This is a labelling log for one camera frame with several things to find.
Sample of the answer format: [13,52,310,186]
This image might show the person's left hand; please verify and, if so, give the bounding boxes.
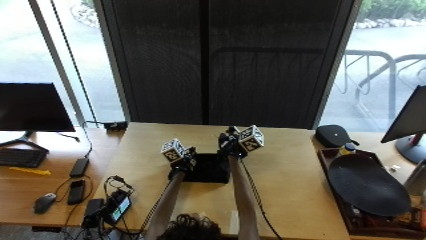
[166,146,200,180]

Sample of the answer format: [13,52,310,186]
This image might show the person's right hand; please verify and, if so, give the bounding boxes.
[216,125,248,160]

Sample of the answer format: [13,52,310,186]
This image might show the white marker cube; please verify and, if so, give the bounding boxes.
[160,137,188,164]
[237,124,266,153]

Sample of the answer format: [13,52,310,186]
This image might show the black square cloth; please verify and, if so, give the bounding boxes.
[180,152,233,185]

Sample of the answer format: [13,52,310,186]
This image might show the smartphone with lit screen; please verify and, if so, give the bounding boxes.
[103,191,133,225]

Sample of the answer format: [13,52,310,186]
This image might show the dark window blind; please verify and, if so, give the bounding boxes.
[93,0,362,130]

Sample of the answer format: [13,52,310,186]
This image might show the black power adapter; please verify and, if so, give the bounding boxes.
[68,157,91,179]

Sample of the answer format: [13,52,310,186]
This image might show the yellow bottle with black cap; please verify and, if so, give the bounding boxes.
[338,142,358,157]

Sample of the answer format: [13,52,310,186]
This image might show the black battery pack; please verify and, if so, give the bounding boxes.
[81,198,107,230]

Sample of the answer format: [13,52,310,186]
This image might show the black phone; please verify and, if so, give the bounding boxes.
[67,179,87,206]

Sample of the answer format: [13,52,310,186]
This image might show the black oval plate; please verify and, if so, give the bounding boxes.
[328,153,413,218]

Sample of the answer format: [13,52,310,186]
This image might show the black computer mouse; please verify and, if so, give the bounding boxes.
[33,192,59,215]

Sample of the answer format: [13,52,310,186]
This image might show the yellow flat tool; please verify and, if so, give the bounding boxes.
[8,166,53,177]

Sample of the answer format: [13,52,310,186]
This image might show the dark wooden tray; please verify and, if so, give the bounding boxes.
[317,147,426,240]

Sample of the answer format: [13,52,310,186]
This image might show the black keyboard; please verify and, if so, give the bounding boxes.
[0,147,49,169]

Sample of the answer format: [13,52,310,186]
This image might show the black computer monitor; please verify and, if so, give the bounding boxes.
[0,82,77,153]

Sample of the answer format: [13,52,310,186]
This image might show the grey metal bike rack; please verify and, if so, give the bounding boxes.
[334,49,426,132]

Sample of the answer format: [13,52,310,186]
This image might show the black monitor with round foot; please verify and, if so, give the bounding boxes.
[379,84,426,165]

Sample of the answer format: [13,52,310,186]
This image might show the silver metal bottle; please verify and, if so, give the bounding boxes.
[402,159,426,198]

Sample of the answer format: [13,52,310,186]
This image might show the black glove cable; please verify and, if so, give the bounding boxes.
[238,156,284,240]
[135,178,176,235]

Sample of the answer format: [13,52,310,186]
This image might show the black tangled cables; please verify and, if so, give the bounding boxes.
[52,174,136,240]

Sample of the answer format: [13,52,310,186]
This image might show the small black box with cable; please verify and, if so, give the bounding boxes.
[81,120,129,132]

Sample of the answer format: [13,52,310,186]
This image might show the black blind cord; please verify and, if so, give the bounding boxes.
[48,0,100,125]

